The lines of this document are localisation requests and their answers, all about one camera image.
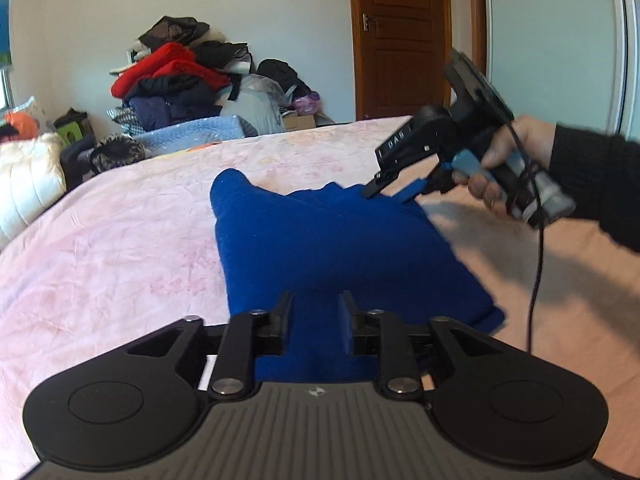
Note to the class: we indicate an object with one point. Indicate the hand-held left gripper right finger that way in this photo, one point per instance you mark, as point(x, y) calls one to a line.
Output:
point(345, 322)

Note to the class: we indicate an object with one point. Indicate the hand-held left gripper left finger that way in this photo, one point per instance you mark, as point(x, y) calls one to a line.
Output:
point(286, 322)

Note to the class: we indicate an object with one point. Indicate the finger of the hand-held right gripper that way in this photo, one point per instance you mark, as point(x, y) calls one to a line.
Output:
point(414, 192)
point(377, 184)

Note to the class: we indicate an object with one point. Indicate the blue knit sweater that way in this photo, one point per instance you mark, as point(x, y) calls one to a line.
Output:
point(325, 240)

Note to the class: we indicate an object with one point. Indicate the person's right forearm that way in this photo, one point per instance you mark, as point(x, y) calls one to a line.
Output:
point(600, 185)

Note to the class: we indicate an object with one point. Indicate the person's right hand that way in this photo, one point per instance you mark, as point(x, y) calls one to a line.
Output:
point(530, 140)

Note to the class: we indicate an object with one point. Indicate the cardboard box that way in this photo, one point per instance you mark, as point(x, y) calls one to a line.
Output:
point(300, 121)

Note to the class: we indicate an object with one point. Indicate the purple plastic bag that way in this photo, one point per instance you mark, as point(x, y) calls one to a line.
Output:
point(306, 104)

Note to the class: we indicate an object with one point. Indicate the brown wooden door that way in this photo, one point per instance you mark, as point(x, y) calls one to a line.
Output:
point(400, 35)

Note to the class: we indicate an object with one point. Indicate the white sliding wardrobe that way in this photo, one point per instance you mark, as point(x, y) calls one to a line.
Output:
point(555, 35)

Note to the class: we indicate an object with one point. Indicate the black jacket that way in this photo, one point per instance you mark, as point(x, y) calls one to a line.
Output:
point(282, 75)

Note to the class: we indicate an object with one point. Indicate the clear plastic bag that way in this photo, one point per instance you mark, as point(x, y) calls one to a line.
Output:
point(255, 102)

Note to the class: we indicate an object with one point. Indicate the light blue blanket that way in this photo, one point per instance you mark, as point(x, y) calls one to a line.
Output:
point(195, 132)

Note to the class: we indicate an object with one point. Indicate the black garment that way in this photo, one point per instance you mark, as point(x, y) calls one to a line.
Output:
point(220, 54)

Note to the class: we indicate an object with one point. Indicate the navy garment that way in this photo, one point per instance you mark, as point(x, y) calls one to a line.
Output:
point(170, 102)

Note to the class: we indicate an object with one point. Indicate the red garment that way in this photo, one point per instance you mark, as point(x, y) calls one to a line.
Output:
point(170, 67)

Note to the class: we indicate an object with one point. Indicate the dark mottled fur garment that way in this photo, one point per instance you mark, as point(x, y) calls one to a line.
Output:
point(117, 152)

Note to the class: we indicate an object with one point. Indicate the dark patterned garment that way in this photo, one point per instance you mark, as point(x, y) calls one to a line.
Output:
point(172, 30)

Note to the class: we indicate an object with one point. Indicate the black-white checked cloth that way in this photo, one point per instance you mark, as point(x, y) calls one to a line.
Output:
point(122, 119)

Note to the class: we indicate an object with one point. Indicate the green box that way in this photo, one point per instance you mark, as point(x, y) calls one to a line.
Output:
point(69, 132)

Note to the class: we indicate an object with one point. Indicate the orange cloth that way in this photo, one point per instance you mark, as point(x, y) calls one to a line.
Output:
point(22, 122)

